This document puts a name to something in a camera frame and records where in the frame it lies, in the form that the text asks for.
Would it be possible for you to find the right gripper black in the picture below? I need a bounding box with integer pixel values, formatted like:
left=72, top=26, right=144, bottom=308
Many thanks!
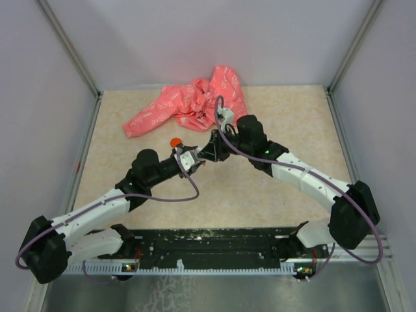
left=198, top=125, right=253, bottom=163

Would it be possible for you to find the white earbud charging case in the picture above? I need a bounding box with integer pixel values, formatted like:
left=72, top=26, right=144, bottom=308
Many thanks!
left=194, top=148, right=202, bottom=157

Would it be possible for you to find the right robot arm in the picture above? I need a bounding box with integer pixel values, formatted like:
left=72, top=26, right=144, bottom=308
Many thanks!
left=198, top=115, right=380, bottom=257

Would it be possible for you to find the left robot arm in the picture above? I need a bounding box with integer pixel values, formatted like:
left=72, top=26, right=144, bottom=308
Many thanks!
left=15, top=144, right=205, bottom=284

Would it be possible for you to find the orange earbud charging case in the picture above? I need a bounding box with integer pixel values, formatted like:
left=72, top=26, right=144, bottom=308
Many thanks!
left=170, top=137, right=182, bottom=148

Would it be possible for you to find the pink printed cloth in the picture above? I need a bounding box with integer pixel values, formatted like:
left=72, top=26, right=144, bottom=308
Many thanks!
left=123, top=66, right=248, bottom=138

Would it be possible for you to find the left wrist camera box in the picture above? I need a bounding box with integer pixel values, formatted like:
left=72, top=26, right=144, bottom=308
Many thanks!
left=175, top=151, right=198, bottom=172

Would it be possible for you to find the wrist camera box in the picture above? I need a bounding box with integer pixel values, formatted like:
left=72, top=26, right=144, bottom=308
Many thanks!
left=175, top=151, right=198, bottom=172
left=217, top=107, right=235, bottom=125

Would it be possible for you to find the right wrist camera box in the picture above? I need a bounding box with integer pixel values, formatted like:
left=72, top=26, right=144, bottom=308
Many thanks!
left=217, top=107, right=235, bottom=125

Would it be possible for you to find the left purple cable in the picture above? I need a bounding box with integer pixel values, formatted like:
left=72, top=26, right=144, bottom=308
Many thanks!
left=15, top=146, right=200, bottom=286

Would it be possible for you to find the purple cable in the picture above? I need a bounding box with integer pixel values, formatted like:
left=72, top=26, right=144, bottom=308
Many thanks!
left=15, top=146, right=200, bottom=286
left=215, top=94, right=383, bottom=283

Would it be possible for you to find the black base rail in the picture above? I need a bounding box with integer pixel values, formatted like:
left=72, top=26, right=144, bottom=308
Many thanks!
left=102, top=227, right=314, bottom=270

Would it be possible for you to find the white slotted cable duct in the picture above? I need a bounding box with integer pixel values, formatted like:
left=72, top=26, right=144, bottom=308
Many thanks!
left=64, top=260, right=297, bottom=276

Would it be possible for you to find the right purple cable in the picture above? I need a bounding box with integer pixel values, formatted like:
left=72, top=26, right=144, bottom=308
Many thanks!
left=215, top=94, right=383, bottom=283

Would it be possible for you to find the left aluminium frame post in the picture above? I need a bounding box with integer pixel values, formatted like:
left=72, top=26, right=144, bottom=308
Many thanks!
left=35, top=0, right=102, bottom=98

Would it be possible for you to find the aluminium frame post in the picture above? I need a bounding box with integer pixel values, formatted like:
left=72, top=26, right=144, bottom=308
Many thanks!
left=326, top=0, right=384, bottom=94
left=35, top=0, right=102, bottom=98

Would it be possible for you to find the right aluminium frame post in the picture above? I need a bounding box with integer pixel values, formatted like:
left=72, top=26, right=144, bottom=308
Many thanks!
left=326, top=0, right=384, bottom=94

